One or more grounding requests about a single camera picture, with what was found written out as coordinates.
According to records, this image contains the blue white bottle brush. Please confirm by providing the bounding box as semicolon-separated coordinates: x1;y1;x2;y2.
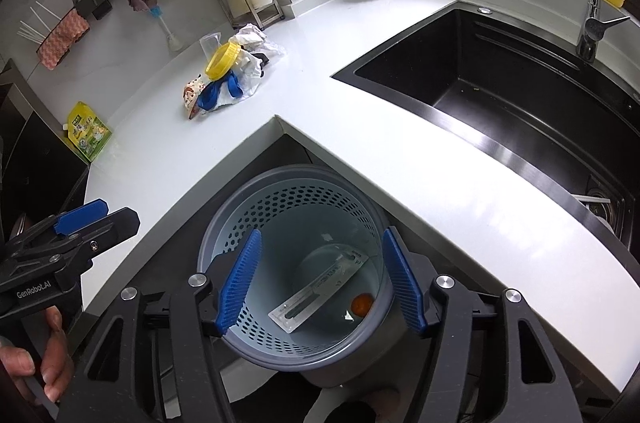
147;3;184;52

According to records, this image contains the printed snack wrapper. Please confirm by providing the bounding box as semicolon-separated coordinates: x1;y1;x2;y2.
181;73;208;120

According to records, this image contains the chrome faucet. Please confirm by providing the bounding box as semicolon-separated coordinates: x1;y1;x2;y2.
575;0;632;64

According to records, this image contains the white plastic bag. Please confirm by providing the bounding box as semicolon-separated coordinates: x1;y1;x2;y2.
215;40;287;104

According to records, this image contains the yellow green spout pouch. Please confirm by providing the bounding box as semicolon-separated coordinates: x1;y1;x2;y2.
64;101;113;162

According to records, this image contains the blue fabric piece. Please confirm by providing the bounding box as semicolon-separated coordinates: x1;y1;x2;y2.
196;72;243;111

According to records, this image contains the crumpled paper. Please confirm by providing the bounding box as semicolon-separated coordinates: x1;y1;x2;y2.
230;24;268;51

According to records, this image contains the clear plastic cup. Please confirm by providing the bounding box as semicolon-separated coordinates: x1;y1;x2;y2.
200;34;223;61

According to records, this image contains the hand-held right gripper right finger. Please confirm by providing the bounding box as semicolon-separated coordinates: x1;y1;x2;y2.
381;225;586;423

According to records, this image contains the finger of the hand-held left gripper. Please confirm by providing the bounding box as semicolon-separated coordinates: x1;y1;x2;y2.
5;207;141;276
5;199;110;251

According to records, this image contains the black kitchen sink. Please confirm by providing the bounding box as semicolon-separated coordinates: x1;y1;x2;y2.
331;0;640;249

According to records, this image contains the small orange round scrap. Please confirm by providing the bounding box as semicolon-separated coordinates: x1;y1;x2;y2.
350;293;375;318

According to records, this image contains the bundle of white sticks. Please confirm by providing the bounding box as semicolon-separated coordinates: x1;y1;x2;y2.
17;0;51;42

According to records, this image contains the yellow plastic lid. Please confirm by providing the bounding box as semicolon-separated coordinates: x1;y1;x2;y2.
206;43;242;81

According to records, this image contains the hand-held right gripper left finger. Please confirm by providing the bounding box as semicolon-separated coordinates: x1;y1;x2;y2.
56;228;263;423

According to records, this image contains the metal wire rack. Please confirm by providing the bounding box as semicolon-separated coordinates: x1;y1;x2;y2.
215;0;286;28

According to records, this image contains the person's left hand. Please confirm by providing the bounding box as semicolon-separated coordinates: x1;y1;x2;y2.
0;305;76;404

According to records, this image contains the grey perforated trash bin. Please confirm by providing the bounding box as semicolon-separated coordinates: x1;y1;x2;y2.
196;164;418;389

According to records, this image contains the pink wavy patterned cloth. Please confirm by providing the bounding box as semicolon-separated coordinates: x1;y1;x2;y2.
39;10;91;70

